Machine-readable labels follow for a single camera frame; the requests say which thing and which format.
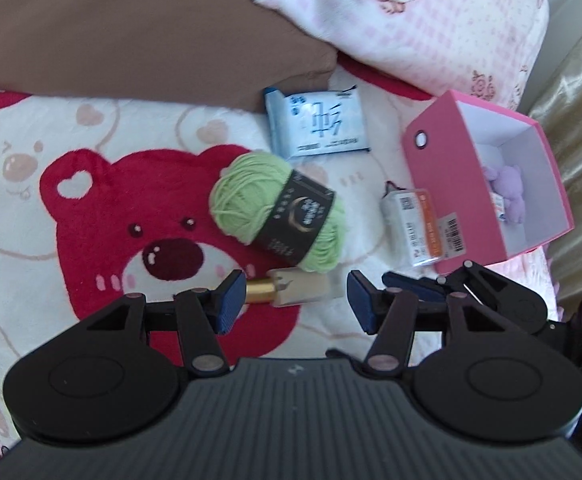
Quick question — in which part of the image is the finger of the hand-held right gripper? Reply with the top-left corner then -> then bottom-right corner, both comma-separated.
435,260 -> 552,336
382,271 -> 452,306

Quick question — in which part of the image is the brown pillow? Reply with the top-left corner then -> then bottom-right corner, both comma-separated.
0,0 -> 339,111

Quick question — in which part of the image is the white labelled packet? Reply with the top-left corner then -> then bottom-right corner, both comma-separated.
381,182 -> 466,267

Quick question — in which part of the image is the green yarn ball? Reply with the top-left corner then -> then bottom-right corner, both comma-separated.
208,152 -> 346,275

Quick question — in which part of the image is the blue wet wipes pack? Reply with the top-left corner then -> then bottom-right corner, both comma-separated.
263,85 -> 373,159

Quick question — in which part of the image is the purple plush toy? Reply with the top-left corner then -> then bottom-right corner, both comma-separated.
482,162 -> 528,224

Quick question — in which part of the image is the pink cardboard box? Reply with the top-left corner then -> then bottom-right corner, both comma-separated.
402,89 -> 575,273

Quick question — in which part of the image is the bear printed blanket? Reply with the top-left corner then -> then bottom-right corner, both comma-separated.
0,52 -> 562,466

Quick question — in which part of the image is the small white wipe packet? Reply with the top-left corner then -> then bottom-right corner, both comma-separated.
490,192 -> 510,222

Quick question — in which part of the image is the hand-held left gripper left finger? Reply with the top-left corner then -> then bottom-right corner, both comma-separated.
85,269 -> 248,378

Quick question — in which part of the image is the pink checked cartoon pillow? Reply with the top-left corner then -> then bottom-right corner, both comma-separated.
253,0 -> 552,111

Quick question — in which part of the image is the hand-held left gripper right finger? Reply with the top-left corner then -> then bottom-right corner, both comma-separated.
347,270 -> 516,376

